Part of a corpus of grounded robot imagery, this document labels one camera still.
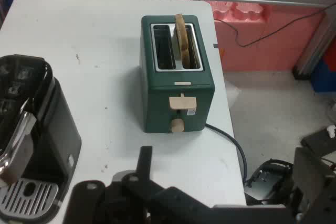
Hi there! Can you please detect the round wooden toaster knob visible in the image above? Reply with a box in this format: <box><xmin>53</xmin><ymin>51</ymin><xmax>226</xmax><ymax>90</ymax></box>
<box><xmin>170</xmin><ymin>119</ymin><xmax>185</xmax><ymax>133</ymax></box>

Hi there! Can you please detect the dark toaster power cable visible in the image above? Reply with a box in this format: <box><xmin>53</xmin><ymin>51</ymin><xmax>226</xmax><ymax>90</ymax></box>
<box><xmin>204</xmin><ymin>123</ymin><xmax>248</xmax><ymax>184</ymax></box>

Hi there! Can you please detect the blue plastic box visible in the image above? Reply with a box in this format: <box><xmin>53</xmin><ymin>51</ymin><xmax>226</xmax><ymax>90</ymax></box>
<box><xmin>310</xmin><ymin>55</ymin><xmax>336</xmax><ymax>94</ymax></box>

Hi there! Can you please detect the black metal equipment box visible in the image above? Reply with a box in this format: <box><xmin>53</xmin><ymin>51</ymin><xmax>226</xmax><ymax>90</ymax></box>
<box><xmin>290</xmin><ymin>123</ymin><xmax>336</xmax><ymax>224</ymax></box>

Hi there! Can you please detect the slanted aluminium frame post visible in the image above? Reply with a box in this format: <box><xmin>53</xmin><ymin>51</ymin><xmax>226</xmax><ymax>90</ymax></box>
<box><xmin>292</xmin><ymin>11</ymin><xmax>336</xmax><ymax>80</ymax></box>

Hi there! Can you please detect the dark green two-slot toaster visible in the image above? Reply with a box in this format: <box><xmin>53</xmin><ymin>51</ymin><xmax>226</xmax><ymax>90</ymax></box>
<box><xmin>139</xmin><ymin>15</ymin><xmax>216</xmax><ymax>134</ymax></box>

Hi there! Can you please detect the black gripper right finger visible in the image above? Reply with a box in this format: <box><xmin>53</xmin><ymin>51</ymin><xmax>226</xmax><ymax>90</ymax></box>
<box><xmin>121</xmin><ymin>146</ymin><xmax>214</xmax><ymax>224</ymax></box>

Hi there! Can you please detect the metal slotted drip tray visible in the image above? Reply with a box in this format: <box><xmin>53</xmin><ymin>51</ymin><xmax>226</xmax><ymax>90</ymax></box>
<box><xmin>0</xmin><ymin>177</ymin><xmax>59</xmax><ymax>216</ymax></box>

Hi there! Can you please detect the chrome coffee machine lever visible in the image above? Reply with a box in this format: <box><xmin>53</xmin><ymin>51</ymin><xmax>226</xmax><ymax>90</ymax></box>
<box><xmin>0</xmin><ymin>110</ymin><xmax>37</xmax><ymax>175</ymax></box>

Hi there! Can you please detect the black electronic device with wires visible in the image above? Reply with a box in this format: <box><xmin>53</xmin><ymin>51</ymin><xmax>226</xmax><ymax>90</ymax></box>
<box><xmin>243</xmin><ymin>157</ymin><xmax>299</xmax><ymax>205</ymax></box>

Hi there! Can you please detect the thin black cable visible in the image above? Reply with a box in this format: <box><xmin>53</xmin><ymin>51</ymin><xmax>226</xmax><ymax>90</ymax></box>
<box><xmin>214</xmin><ymin>5</ymin><xmax>336</xmax><ymax>48</ymax></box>

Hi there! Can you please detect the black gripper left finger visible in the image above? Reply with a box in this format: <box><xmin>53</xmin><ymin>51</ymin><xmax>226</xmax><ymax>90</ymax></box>
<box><xmin>61</xmin><ymin>179</ymin><xmax>111</xmax><ymax>224</ymax></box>

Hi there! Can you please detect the large pink foam block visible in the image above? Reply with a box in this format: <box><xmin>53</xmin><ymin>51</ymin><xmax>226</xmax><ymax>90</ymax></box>
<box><xmin>209</xmin><ymin>0</ymin><xmax>327</xmax><ymax>72</ymax></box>

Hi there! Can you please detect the black capsule coffee machine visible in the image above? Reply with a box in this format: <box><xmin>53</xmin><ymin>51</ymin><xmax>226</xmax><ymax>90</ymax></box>
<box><xmin>0</xmin><ymin>54</ymin><xmax>82</xmax><ymax>224</ymax></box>

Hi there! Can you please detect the wooden toaster lever handle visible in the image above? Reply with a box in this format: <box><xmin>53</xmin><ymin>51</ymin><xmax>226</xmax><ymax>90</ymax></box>
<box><xmin>169</xmin><ymin>92</ymin><xmax>197</xmax><ymax>110</ymax></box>

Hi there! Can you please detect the brown toast slice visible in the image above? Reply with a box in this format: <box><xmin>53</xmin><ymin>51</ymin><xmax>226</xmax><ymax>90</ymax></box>
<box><xmin>174</xmin><ymin>13</ymin><xmax>190</xmax><ymax>68</ymax></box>

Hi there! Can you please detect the red plastic box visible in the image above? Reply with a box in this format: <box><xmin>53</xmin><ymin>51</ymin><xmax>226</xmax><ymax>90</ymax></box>
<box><xmin>322</xmin><ymin>46</ymin><xmax>336</xmax><ymax>72</ymax></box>

